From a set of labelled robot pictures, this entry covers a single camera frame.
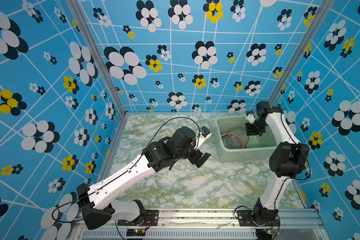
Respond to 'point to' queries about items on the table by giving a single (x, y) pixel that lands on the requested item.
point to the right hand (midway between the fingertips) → (250, 133)
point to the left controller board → (135, 232)
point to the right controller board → (264, 234)
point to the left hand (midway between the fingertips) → (204, 146)
